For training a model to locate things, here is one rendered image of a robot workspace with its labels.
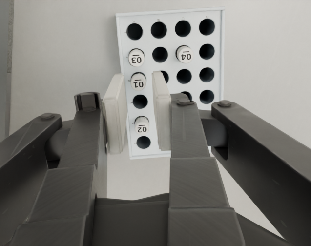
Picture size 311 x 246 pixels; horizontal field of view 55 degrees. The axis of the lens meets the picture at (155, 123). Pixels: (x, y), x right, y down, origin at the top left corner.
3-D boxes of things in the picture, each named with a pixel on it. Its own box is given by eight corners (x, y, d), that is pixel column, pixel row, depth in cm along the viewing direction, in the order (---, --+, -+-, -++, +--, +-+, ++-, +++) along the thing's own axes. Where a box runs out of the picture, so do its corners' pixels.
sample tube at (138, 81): (131, 66, 27) (129, 76, 23) (144, 65, 27) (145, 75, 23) (132, 79, 28) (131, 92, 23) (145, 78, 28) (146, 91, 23)
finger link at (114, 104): (122, 154, 15) (108, 155, 15) (127, 112, 22) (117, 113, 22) (116, 99, 14) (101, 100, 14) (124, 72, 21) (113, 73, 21)
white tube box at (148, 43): (118, 13, 26) (114, 13, 22) (214, 7, 26) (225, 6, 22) (131, 142, 30) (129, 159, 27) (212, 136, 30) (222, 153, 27)
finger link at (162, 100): (155, 96, 14) (171, 95, 15) (151, 71, 21) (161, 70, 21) (159, 152, 16) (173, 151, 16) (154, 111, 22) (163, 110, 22)
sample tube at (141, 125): (134, 105, 29) (134, 122, 24) (147, 104, 29) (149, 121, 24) (135, 117, 29) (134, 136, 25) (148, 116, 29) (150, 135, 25)
